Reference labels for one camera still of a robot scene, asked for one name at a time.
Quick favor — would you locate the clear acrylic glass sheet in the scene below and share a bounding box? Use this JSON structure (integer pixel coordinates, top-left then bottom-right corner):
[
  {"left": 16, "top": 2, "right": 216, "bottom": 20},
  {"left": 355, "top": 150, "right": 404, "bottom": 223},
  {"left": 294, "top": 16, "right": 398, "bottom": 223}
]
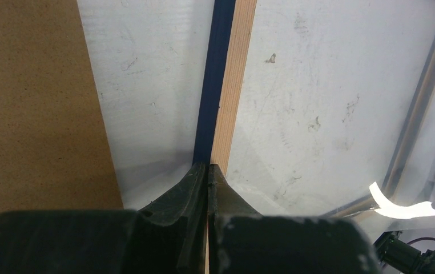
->
[{"left": 227, "top": 1, "right": 435, "bottom": 231}]

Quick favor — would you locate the blue wooden picture frame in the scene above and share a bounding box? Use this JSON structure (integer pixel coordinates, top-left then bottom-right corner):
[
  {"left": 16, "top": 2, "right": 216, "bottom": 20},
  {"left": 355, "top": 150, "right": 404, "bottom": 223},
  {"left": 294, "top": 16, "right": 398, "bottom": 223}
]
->
[{"left": 191, "top": 0, "right": 435, "bottom": 274}]

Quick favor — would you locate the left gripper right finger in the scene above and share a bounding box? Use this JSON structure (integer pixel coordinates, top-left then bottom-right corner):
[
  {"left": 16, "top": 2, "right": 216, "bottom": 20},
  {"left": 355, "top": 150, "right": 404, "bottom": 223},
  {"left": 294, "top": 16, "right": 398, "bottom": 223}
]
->
[{"left": 208, "top": 164, "right": 381, "bottom": 273}]

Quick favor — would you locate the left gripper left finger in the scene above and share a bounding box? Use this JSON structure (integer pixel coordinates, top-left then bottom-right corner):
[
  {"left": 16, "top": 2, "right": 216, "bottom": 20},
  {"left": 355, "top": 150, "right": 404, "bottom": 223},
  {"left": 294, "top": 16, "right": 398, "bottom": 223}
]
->
[{"left": 0, "top": 163, "right": 207, "bottom": 273}]

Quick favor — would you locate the brown cardboard backing board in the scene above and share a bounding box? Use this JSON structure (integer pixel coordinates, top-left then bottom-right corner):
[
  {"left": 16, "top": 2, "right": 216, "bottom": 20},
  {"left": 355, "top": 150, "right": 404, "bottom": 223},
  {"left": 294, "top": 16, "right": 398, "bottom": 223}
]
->
[{"left": 0, "top": 1, "right": 123, "bottom": 213}]

